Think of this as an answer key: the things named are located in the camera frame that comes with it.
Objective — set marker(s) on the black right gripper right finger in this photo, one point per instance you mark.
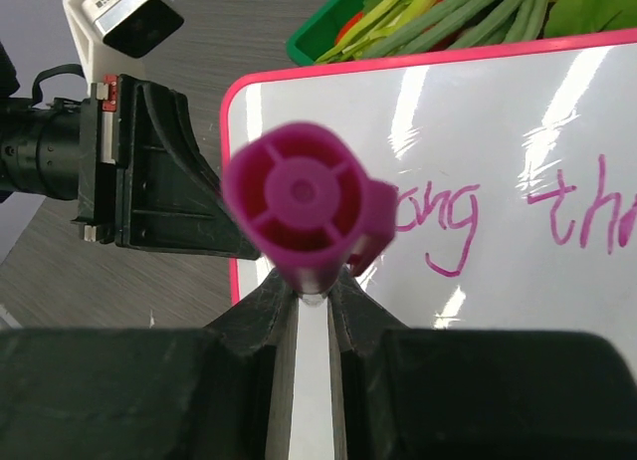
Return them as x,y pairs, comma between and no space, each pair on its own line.
412,393

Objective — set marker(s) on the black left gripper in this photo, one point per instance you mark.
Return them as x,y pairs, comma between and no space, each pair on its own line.
143,183

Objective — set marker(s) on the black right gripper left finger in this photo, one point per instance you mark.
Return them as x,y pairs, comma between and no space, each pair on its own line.
224,391

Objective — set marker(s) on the white marker with pink cap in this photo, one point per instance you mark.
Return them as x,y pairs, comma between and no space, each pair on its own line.
309,206

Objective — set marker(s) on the pink framed whiteboard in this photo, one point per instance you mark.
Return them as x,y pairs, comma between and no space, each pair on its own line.
515,169

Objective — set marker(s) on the green plastic vegetable tray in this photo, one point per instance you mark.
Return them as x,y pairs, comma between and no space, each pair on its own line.
319,33

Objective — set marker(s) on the light green toy celery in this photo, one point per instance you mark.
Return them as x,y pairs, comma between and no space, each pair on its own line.
378,20

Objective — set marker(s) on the green toy long beans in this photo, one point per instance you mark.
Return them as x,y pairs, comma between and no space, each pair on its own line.
473,23

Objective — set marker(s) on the round green toy leaf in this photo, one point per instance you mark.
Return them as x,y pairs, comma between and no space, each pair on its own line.
577,17

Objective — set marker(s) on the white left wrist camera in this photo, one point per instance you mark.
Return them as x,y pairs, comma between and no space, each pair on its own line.
113,36

